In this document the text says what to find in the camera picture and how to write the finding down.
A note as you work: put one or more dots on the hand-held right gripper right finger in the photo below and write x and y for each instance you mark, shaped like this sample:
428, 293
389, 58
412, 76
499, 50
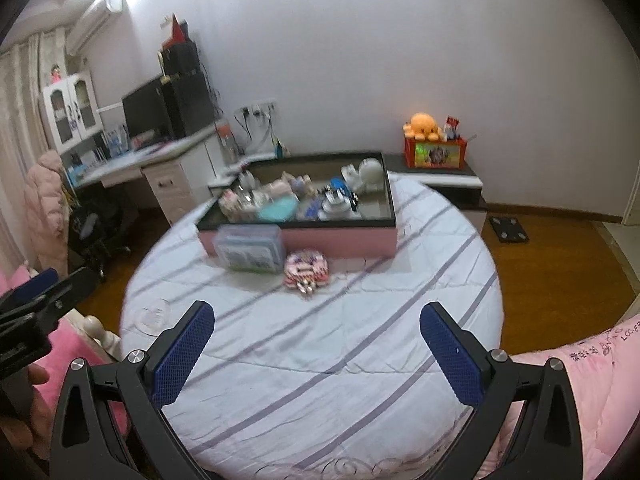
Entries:
450, 355

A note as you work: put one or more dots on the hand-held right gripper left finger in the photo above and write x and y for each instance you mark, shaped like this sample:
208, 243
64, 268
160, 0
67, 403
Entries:
185, 355

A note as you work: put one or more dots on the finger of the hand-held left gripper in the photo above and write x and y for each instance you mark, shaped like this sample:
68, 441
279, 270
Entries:
32, 284
70, 287

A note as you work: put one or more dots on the pink tray box black rim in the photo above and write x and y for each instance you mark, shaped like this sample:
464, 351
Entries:
340, 242

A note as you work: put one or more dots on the beige figurine toy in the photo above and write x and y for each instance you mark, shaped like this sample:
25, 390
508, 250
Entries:
234, 204

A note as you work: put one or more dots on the teal egg-shaped case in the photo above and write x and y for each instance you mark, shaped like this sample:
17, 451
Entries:
277, 210

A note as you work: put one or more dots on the blue rectangular box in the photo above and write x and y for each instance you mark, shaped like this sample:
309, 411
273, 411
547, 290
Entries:
341, 187

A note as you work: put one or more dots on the person's left hand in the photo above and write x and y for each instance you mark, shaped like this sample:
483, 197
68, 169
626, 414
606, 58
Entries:
39, 375

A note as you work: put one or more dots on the black office chair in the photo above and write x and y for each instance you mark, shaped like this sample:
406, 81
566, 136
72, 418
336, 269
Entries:
97, 232

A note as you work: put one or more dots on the pink puffer coat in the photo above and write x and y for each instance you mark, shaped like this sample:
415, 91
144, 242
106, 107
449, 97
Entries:
45, 205

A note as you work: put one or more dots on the clear plastic box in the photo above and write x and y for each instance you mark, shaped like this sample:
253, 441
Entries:
250, 250

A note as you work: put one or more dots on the white striped bedsheet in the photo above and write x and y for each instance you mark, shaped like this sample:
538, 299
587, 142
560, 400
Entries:
310, 360

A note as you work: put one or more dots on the black bathroom scale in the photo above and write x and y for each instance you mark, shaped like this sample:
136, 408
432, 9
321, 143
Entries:
507, 231

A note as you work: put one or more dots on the white desk with drawers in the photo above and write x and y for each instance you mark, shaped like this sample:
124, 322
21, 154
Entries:
170, 185

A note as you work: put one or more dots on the pink beaded pouch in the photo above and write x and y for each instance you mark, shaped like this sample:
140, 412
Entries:
306, 269

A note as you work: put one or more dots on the beige curtain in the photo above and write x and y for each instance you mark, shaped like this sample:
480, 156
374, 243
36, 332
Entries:
20, 125

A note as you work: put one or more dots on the pink printed quilt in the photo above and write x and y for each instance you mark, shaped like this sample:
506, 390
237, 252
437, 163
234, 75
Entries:
610, 375

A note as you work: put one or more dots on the white and black nightstand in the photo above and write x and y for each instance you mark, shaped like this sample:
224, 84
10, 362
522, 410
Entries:
450, 180

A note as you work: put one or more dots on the white glass-door cabinet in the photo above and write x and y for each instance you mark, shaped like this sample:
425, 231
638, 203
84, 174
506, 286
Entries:
72, 112

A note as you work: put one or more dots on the white power plug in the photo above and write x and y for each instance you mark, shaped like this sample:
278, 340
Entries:
334, 207

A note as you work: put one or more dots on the black computer monitor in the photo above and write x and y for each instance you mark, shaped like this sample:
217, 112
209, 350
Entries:
147, 112

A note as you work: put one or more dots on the white round toy figure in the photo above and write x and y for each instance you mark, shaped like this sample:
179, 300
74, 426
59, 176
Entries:
369, 172

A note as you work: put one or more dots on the red printed storage box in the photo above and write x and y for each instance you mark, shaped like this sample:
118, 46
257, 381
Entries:
435, 154

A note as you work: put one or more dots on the small doll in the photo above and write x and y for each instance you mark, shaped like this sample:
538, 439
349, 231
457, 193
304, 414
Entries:
56, 74

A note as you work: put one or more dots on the orange-capped clear bottle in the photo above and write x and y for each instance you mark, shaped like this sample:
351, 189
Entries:
226, 142

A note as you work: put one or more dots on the orange octopus plush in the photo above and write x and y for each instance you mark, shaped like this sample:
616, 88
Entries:
424, 127

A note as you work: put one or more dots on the black computer tower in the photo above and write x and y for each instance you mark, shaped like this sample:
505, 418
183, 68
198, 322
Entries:
190, 90

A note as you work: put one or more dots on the white air conditioner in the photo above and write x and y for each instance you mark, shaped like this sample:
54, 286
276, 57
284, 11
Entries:
95, 22

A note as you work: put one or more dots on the red star ornament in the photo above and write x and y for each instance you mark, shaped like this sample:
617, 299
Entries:
176, 32

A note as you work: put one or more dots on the white wall power strip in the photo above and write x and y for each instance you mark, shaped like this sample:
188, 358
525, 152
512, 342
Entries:
256, 108

